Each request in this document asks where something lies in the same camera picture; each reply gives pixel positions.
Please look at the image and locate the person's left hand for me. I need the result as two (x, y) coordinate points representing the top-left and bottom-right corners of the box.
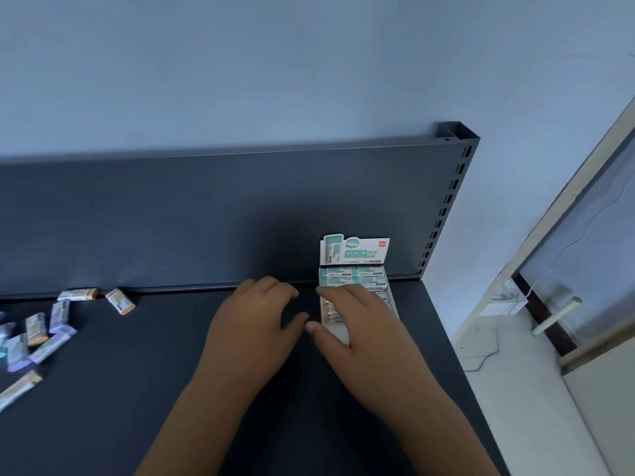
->
(198, 276), (310, 392)

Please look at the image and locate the person's right hand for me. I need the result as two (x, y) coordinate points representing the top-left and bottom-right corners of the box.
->
(305, 284), (447, 417)

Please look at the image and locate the white box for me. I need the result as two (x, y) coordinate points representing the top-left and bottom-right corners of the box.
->
(319, 234), (400, 345)

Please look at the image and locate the pile of small erasers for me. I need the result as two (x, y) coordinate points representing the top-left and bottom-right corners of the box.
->
(0, 287), (136, 412)

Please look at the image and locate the dark grey shelf back panel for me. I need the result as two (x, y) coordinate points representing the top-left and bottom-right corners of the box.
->
(0, 138), (467, 298)

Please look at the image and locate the white floor cable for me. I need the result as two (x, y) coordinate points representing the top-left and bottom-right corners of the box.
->
(458, 327), (502, 372)

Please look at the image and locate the white door handle bar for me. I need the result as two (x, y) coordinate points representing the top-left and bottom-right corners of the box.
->
(533, 297), (582, 337)

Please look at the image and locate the white door frame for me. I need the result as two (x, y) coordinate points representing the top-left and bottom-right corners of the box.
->
(452, 96), (635, 345)

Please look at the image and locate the glass door with dark frame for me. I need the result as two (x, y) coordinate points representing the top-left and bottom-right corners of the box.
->
(511, 133), (635, 372)

